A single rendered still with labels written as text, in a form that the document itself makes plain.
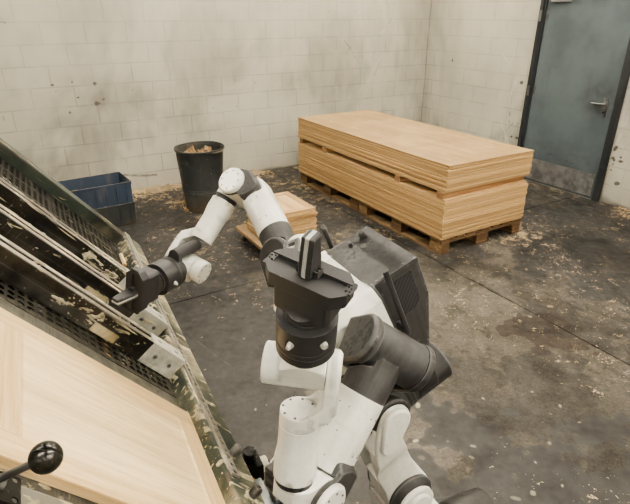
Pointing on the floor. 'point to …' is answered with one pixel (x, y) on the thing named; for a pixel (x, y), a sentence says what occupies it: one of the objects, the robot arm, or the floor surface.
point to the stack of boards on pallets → (416, 175)
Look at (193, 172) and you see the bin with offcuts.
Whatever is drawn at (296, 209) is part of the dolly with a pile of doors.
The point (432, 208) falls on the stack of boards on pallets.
